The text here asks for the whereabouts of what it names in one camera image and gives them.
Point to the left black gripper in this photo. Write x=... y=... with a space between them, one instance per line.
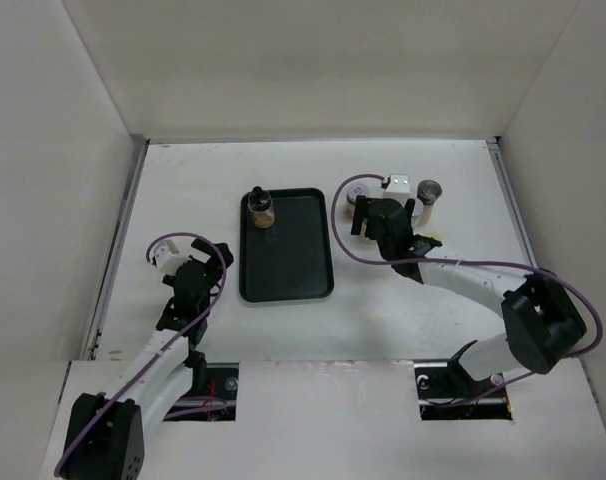
x=208 y=250

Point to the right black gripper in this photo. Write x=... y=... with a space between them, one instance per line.
x=362 y=204

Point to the black-cap brown spice bottle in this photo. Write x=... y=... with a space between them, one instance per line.
x=261 y=208

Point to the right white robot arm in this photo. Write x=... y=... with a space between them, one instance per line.
x=541 y=323

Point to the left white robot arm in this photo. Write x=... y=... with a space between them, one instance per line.
x=106 y=431

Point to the dark-cap beige spice bottle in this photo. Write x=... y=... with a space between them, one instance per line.
x=428 y=192

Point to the yellow-cap cream bottle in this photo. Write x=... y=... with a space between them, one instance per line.
x=434 y=235

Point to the black rectangular plastic tray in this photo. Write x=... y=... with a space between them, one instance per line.
x=291 y=260

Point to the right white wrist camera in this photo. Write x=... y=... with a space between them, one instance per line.
x=396 y=186

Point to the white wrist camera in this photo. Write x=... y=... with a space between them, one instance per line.
x=396 y=186
x=165 y=257

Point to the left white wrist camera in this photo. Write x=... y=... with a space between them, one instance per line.
x=165 y=257

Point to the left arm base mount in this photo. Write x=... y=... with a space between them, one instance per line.
x=212 y=399

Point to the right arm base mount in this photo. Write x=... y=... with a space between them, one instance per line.
x=446 y=392

